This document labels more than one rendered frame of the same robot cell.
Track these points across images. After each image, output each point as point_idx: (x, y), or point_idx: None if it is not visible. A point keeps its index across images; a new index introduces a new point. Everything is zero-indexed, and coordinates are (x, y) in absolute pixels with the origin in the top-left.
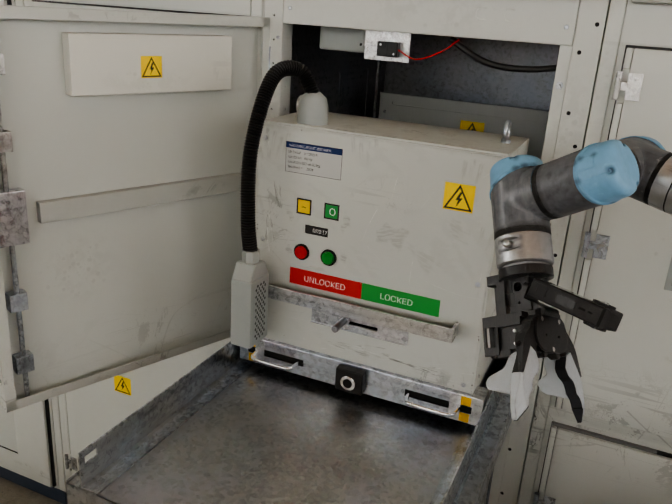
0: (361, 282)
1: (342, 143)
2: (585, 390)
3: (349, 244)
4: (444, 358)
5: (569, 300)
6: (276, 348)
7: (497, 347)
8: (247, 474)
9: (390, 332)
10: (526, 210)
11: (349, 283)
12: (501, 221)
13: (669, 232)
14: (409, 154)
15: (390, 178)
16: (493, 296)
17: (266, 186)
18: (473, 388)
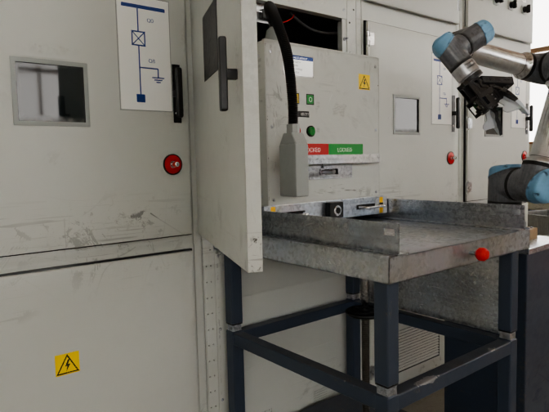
0: (328, 143)
1: (312, 54)
2: None
3: (320, 119)
4: (367, 179)
5: (499, 78)
6: (288, 208)
7: (490, 102)
8: (401, 237)
9: (344, 172)
10: (466, 50)
11: (322, 145)
12: (461, 55)
13: (390, 106)
14: (342, 59)
15: (336, 74)
16: None
17: (271, 87)
18: (379, 192)
